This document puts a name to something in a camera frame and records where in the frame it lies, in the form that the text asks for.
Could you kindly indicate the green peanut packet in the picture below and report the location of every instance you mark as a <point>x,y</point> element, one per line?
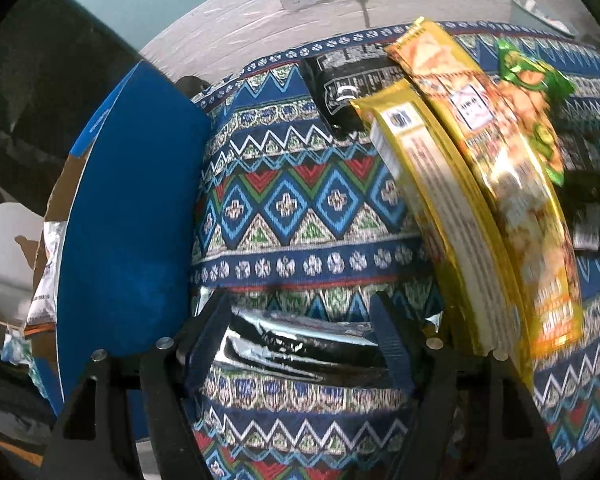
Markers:
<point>530,75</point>

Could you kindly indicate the white door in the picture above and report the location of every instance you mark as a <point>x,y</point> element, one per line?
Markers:
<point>0,240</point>

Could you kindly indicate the black hanging cloth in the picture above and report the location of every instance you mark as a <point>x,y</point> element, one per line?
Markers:
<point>40,85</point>

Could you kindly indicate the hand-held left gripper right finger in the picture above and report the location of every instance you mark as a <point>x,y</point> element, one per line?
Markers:
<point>395,347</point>

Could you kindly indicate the gold cracker print packet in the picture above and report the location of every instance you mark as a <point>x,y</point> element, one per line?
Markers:
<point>510,175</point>

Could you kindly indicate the patterned blue blanket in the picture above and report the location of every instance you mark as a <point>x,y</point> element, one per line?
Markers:
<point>290,210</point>

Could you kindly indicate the blue cardboard box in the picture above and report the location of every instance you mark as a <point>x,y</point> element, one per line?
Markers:
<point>130,235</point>

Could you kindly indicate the clear plastic bag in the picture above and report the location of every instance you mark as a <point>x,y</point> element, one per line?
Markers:
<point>17,355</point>

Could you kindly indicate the silver black snack packet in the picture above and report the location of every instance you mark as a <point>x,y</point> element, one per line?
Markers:
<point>300,340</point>

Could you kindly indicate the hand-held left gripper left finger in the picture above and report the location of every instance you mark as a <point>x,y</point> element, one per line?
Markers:
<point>207,340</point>

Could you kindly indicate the black cylindrical device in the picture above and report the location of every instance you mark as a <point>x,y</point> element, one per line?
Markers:
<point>190,86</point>

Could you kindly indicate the white snack packet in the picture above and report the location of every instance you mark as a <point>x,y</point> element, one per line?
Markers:
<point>45,270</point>

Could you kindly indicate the plain gold biscuit packet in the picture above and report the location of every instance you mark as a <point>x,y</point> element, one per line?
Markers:
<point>445,220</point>

